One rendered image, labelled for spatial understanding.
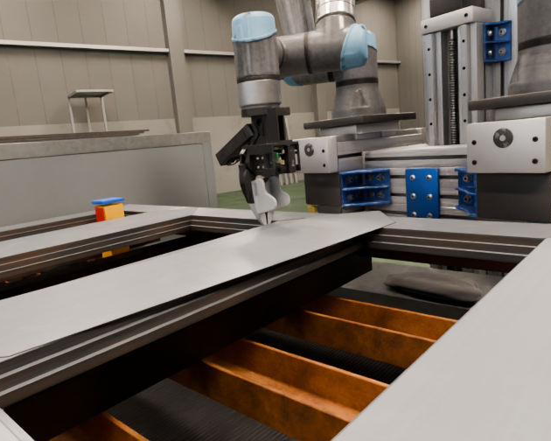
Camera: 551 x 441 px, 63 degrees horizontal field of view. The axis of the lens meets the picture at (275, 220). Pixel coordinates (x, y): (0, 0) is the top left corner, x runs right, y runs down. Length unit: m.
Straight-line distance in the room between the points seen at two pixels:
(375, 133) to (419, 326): 0.70
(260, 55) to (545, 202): 0.54
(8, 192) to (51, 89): 7.37
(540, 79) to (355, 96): 0.47
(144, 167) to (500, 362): 1.32
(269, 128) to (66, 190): 0.77
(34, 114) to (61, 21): 1.63
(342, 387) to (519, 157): 0.51
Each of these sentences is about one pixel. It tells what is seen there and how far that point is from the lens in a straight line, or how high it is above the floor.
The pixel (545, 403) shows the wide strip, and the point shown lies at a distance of 0.30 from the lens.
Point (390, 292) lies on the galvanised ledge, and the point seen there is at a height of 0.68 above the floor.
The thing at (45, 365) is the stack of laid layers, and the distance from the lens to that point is 0.43.
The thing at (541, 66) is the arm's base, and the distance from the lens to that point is 1.00.
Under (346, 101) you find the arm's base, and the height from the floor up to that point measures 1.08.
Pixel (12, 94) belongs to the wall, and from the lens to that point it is 8.57.
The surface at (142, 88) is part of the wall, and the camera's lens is 9.18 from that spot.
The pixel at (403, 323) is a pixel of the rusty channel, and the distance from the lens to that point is 0.73.
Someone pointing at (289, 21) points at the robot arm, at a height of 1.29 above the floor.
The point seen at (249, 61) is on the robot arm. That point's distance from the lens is 0.79.
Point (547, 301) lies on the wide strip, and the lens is 0.44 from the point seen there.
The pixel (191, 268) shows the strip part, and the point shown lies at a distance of 0.59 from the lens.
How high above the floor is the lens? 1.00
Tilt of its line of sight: 10 degrees down
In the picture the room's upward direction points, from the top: 5 degrees counter-clockwise
